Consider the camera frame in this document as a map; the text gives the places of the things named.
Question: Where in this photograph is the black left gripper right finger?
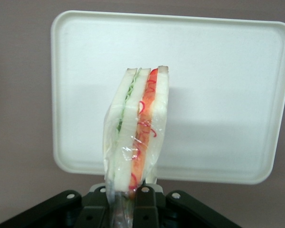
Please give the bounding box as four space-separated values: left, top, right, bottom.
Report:
132 181 164 228

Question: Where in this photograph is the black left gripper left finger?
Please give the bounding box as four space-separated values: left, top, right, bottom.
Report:
78 182 111 228

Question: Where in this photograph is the triangular sandwich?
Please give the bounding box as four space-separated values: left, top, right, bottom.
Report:
102 65 170 228

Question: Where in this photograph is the cream rectangular plastic tray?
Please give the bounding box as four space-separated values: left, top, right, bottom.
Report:
50 9 285 185

